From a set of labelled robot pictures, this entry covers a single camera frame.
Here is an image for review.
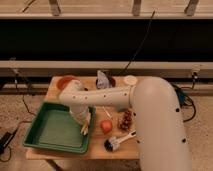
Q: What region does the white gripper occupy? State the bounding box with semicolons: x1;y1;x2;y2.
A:
70;106;91;125

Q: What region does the green plastic tray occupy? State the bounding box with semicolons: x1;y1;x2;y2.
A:
23;102;96;154

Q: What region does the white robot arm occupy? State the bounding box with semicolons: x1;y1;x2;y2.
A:
59;77;192;171

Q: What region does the orange fruit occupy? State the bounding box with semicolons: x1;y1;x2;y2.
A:
100;120;113;134

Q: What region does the metal spoon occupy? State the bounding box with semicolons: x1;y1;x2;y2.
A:
102;106;112;119

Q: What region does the orange bowl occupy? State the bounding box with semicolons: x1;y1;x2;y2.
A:
56;76;76;90

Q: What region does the grey crumpled cloth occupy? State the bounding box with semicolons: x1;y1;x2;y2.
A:
96;70;111;89

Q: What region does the green sponge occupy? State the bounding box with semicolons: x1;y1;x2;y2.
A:
116;107;127;112

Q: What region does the white dish brush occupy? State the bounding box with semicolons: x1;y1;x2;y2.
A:
104;131;136;152

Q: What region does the bunch of dark grapes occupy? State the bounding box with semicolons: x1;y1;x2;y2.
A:
118;110;132;131

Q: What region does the dark bowl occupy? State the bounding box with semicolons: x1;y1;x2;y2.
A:
108;77;116;87

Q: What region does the white round container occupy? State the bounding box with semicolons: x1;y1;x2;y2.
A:
124;75;137;85

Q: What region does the black power adapter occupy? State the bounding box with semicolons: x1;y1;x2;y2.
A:
0;132;14;155

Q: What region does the black cable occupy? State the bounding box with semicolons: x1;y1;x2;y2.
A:
114;10;157;77

